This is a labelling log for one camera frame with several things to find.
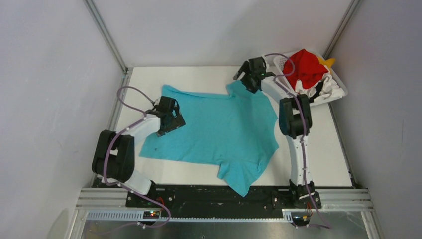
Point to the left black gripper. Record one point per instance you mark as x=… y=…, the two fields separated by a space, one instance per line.
x=176 y=123

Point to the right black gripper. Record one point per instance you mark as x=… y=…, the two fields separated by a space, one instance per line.
x=246 y=67

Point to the teal t shirt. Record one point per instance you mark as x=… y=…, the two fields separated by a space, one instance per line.
x=234 y=131

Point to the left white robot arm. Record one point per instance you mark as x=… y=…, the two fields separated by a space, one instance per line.
x=114 y=157

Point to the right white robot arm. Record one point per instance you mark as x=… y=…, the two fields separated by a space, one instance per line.
x=295 y=122

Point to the white plastic laundry basket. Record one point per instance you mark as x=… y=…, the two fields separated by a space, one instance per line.
x=279 y=61

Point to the red t shirt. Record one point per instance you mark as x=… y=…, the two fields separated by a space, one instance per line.
x=305 y=67

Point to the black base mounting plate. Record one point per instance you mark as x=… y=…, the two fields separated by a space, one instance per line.
x=210 y=201

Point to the yellow t shirt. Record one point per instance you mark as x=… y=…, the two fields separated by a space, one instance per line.
x=327 y=62

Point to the white and black t shirt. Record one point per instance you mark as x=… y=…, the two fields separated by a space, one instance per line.
x=326 y=88

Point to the left controller board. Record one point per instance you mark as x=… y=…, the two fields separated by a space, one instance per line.
x=151 y=215

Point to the controller board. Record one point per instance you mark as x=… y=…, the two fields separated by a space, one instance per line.
x=300 y=221
x=151 y=215

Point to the right controller board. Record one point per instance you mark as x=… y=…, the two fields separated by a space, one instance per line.
x=300 y=221

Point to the white slotted cable duct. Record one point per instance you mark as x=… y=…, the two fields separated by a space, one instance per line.
x=136 y=216

